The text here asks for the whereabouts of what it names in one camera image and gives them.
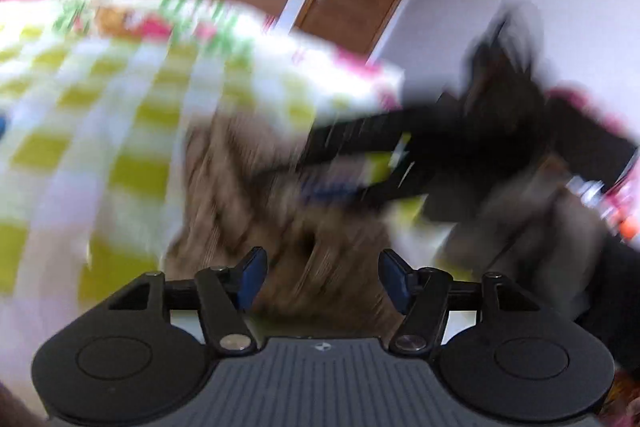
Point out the yellow checkered floral blanket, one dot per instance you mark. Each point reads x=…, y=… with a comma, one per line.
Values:
x=100, y=117

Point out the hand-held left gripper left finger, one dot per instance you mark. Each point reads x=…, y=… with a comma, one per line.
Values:
x=252, y=277

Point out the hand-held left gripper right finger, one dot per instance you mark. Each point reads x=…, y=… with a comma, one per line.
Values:
x=397, y=282

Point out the dark cloth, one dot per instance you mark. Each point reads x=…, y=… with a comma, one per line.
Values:
x=617, y=307

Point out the brown striped garment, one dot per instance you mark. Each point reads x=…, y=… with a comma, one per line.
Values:
x=325, y=257

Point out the grey cloth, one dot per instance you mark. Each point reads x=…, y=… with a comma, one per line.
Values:
x=525, y=232

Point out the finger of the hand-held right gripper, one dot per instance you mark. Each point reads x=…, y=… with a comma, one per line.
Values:
x=345, y=189
x=370, y=127

